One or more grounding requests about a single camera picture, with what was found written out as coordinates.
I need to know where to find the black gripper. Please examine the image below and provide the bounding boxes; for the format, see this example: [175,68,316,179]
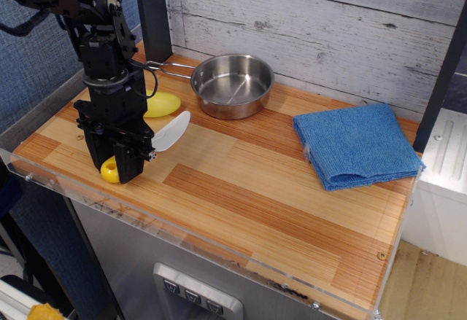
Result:
[74,68,154,184]

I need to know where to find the yellow handled white toy knife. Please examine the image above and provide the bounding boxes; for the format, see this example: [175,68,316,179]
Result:
[100,111,191,183]

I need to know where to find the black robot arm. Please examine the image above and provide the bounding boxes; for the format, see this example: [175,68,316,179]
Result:
[1,0,156,184]

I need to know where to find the stainless steel pot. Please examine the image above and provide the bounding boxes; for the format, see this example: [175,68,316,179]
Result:
[145,54,275,120]

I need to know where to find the yellow plastic banana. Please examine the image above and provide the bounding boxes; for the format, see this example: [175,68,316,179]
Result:
[144,91,182,118]

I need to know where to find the stainless steel cabinet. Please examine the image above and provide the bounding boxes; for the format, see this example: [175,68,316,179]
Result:
[72,200,330,319]

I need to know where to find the silver button control panel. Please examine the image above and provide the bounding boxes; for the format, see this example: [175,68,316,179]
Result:
[153,262,244,319]

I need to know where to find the clear acrylic front guard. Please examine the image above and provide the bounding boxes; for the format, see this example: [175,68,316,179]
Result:
[1,143,414,319]

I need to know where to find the yellow black object bottom left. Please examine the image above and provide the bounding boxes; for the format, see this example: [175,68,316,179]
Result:
[0,300,65,320]

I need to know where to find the blue folded cloth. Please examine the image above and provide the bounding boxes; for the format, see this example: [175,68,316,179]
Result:
[293,104,425,191]

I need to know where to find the white side counter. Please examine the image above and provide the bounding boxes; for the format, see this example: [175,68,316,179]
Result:
[401,109,466,265]

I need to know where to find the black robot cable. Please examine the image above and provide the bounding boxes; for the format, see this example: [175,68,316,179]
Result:
[0,7,50,38]

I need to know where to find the black left vertical post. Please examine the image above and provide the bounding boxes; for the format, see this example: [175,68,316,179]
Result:
[137,0,173,62]

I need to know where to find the black vertical post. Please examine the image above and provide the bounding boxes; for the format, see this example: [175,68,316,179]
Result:
[137,0,173,62]
[413,3,466,153]

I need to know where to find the black right vertical post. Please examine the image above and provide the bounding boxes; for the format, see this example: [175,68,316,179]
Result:
[413,3,466,153]

